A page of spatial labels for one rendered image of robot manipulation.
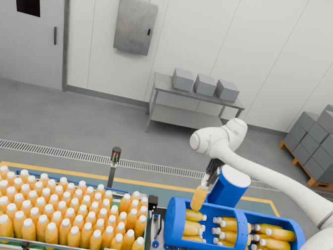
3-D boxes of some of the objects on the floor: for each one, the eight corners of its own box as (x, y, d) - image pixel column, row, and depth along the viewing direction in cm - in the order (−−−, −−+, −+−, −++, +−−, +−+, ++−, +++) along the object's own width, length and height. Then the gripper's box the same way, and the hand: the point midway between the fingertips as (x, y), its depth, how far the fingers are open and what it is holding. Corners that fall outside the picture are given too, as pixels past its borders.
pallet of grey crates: (345, 193, 419) (397, 144, 357) (310, 187, 404) (357, 135, 342) (308, 151, 519) (343, 107, 457) (278, 145, 503) (310, 99, 441)
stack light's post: (99, 245, 223) (115, 167, 165) (95, 245, 222) (110, 166, 165) (100, 241, 226) (117, 163, 169) (96, 241, 225) (111, 162, 168)
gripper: (232, 168, 107) (212, 199, 119) (224, 146, 121) (207, 176, 133) (217, 164, 106) (199, 196, 118) (211, 143, 120) (195, 173, 132)
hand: (206, 182), depth 124 cm, fingers closed on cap, 4 cm apart
